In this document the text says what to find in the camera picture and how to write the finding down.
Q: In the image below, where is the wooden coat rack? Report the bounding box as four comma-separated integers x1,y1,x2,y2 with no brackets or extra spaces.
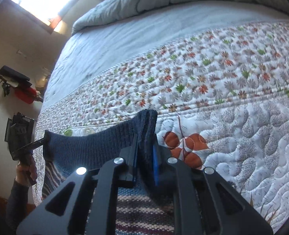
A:
0,75,43,103

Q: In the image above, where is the dark sleeved left forearm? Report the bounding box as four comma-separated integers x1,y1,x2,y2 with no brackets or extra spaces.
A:
5,180,29,233

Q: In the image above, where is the person's left hand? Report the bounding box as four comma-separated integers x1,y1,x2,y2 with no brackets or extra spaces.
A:
15,155,37,187

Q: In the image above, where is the blue striped knit sweater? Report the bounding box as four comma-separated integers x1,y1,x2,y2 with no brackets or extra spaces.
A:
43,109,174,234

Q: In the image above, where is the black jacket on rack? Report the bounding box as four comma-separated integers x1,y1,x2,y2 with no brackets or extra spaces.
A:
0,65,32,87

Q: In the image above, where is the red bag on rack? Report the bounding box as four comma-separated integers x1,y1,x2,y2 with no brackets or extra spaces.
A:
14,87,37,105

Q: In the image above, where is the floral quilted bedspread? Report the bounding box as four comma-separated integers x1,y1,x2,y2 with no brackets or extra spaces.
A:
35,1,289,233

